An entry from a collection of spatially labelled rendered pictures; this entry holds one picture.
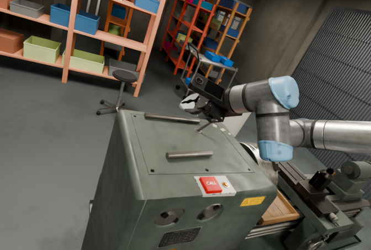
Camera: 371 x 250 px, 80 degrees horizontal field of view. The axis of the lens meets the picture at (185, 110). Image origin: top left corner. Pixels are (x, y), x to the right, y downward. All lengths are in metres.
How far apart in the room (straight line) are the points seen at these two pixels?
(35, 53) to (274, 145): 3.70
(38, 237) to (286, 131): 1.83
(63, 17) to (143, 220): 3.33
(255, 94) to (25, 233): 1.86
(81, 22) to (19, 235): 2.71
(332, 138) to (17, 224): 2.00
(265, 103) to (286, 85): 0.06
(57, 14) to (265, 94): 3.45
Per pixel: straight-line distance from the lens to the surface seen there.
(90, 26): 3.70
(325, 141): 0.62
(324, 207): 1.70
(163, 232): 0.81
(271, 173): 1.17
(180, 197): 0.69
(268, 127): 0.53
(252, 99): 0.55
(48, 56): 3.92
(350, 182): 2.18
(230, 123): 3.84
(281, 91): 0.52
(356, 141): 0.60
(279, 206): 1.57
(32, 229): 2.08
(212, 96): 0.60
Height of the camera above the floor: 1.73
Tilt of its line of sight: 25 degrees down
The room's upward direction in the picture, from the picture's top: 22 degrees clockwise
